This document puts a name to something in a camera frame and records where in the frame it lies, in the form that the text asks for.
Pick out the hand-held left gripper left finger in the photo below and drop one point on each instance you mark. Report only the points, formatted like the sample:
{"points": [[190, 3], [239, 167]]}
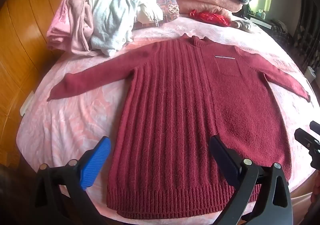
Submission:
{"points": [[96, 162]]}

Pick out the cream cloth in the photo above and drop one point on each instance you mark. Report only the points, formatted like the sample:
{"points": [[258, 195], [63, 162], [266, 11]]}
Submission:
{"points": [[150, 14]]}

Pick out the floral patterned pillow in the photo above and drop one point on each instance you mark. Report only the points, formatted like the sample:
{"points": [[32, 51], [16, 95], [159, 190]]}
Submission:
{"points": [[170, 5]]}

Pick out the dark curtain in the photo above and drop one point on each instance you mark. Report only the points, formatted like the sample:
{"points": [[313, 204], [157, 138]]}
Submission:
{"points": [[307, 27]]}

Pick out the pink garment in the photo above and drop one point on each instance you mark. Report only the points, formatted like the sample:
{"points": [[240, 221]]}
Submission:
{"points": [[72, 22]]}

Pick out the red shiny bag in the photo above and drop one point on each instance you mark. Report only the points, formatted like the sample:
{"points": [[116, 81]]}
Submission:
{"points": [[210, 17]]}

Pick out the pink patterned bedsheet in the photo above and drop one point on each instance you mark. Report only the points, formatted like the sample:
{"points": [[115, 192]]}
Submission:
{"points": [[75, 120]]}

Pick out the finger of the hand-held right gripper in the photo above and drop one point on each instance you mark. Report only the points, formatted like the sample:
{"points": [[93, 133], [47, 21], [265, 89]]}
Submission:
{"points": [[306, 139], [315, 125]]}

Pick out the small bottle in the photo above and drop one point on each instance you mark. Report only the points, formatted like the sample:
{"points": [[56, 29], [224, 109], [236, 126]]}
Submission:
{"points": [[262, 14]]}

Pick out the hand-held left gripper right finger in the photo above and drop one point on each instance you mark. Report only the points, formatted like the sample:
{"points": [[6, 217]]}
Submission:
{"points": [[225, 157]]}

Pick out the white desk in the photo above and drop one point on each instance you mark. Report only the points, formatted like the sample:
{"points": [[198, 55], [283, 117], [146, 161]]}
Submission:
{"points": [[261, 21]]}

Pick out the white garment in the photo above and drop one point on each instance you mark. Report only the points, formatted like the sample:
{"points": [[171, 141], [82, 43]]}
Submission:
{"points": [[112, 15]]}

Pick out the dark red knit sweater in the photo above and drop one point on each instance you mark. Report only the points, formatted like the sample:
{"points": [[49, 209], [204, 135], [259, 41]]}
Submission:
{"points": [[175, 115]]}

